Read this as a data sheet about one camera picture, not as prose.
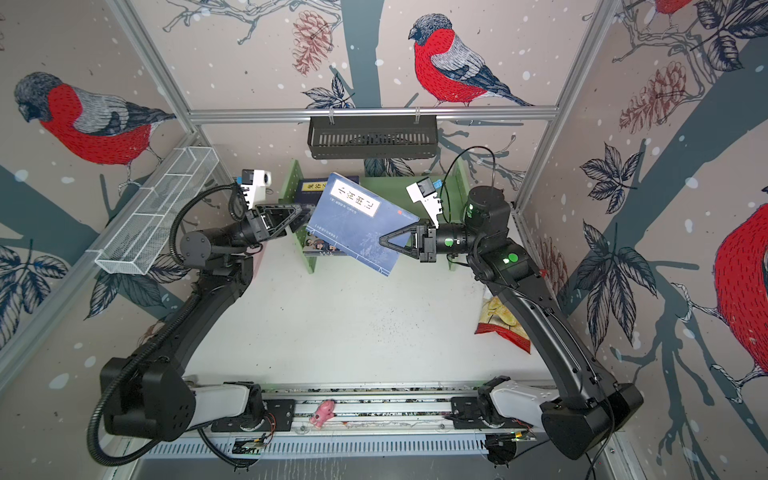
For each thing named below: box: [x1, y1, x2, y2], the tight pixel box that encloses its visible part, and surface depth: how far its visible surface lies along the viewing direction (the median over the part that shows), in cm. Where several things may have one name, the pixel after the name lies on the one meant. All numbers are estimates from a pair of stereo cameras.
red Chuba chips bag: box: [474, 286, 532, 355], surface depth 87 cm
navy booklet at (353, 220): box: [305, 172, 420, 277], surface depth 55 cm
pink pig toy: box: [309, 399, 336, 429], surface depth 74 cm
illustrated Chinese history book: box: [303, 234, 349, 257], surface depth 92 cm
